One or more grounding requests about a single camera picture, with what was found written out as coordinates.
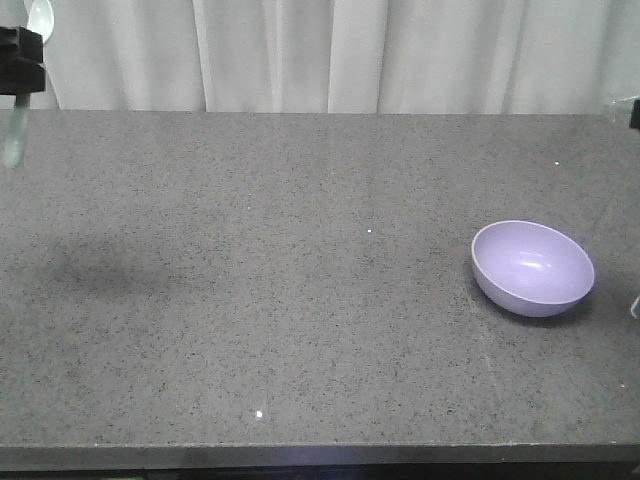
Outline white curtain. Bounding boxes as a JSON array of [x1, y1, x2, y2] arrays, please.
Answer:
[[31, 1, 639, 114]]

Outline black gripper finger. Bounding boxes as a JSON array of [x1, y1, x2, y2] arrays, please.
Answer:
[[0, 57, 46, 96], [0, 26, 44, 63]]

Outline purple plastic bowl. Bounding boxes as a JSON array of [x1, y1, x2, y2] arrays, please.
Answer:
[[471, 220, 595, 318]]

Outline pale green plastic spoon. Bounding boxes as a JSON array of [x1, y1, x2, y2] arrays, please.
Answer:
[[2, 1, 55, 168]]

